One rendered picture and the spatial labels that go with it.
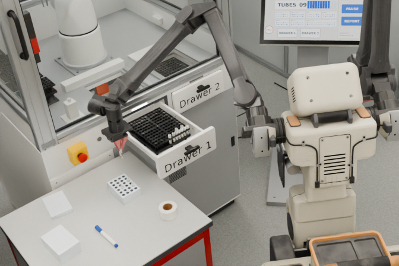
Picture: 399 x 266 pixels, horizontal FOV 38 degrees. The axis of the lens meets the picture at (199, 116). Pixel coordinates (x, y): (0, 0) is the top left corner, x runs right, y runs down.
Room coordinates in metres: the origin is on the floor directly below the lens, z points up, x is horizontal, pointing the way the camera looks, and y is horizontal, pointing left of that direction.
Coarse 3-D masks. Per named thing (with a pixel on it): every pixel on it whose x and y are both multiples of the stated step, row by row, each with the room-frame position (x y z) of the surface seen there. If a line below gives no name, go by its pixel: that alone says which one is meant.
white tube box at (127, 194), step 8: (120, 176) 1.82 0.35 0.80; (112, 184) 1.77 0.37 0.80; (120, 184) 1.77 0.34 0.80; (128, 184) 1.76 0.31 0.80; (112, 192) 1.76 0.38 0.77; (120, 192) 1.73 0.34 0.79; (128, 192) 1.72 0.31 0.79; (136, 192) 1.72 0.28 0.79; (120, 200) 1.71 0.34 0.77; (128, 200) 1.70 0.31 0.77
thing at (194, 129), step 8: (160, 104) 2.18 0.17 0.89; (144, 112) 2.13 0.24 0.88; (168, 112) 2.14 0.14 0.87; (176, 112) 2.10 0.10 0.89; (128, 120) 2.09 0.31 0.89; (184, 120) 2.04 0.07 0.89; (192, 128) 1.99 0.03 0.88; (200, 128) 1.96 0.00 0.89; (128, 136) 1.96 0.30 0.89; (128, 144) 1.96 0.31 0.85; (136, 144) 1.91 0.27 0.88; (176, 144) 1.94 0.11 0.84; (144, 152) 1.86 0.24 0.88; (152, 152) 1.83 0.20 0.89; (160, 152) 1.90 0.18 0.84; (152, 160) 1.81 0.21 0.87
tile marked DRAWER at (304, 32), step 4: (300, 28) 2.52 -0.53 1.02; (304, 28) 2.52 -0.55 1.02; (308, 28) 2.51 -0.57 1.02; (312, 28) 2.51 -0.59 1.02; (316, 28) 2.50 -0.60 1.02; (320, 28) 2.50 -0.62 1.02; (300, 32) 2.51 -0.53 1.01; (304, 32) 2.51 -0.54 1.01; (308, 32) 2.50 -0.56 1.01; (312, 32) 2.50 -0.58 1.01; (316, 32) 2.49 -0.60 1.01; (320, 32) 2.49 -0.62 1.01; (300, 36) 2.50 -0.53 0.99; (304, 36) 2.49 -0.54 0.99; (308, 36) 2.49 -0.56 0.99; (312, 36) 2.48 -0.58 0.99; (316, 36) 2.48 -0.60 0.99
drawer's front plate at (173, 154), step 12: (204, 132) 1.88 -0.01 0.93; (180, 144) 1.82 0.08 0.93; (192, 144) 1.85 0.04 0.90; (204, 144) 1.88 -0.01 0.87; (156, 156) 1.76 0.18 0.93; (168, 156) 1.78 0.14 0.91; (180, 156) 1.81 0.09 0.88; (192, 156) 1.84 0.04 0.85; (168, 168) 1.77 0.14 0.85; (180, 168) 1.80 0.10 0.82
